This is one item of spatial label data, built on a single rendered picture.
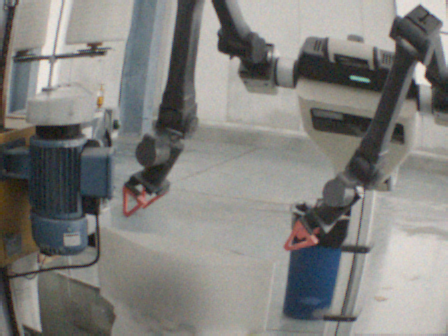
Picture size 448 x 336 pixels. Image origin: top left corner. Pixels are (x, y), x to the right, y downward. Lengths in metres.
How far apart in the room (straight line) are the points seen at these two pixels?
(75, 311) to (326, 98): 1.12
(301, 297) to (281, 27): 6.40
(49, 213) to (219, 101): 8.86
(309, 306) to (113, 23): 2.74
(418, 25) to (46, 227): 0.91
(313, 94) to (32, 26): 0.83
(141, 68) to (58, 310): 8.20
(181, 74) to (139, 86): 8.81
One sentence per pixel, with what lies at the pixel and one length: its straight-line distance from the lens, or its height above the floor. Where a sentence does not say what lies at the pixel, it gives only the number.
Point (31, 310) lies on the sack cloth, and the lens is 2.09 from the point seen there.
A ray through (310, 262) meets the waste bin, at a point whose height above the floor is 0.39.
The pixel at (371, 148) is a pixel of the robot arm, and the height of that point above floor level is 1.33.
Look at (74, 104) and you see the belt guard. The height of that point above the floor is 1.40.
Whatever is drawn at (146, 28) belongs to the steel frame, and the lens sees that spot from 10.39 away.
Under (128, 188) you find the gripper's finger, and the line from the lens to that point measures 1.68.
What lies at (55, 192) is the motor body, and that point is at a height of 1.23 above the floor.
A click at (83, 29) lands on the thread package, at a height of 1.57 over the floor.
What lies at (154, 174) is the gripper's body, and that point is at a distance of 1.69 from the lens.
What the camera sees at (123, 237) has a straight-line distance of 1.76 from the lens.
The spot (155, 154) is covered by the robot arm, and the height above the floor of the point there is 1.27.
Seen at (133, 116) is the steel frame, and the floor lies 0.28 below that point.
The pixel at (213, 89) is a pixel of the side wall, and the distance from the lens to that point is 10.22.
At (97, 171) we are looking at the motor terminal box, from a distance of 1.40.
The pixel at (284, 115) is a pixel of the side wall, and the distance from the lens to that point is 9.93.
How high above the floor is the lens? 1.54
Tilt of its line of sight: 11 degrees down
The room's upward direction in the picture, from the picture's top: 3 degrees clockwise
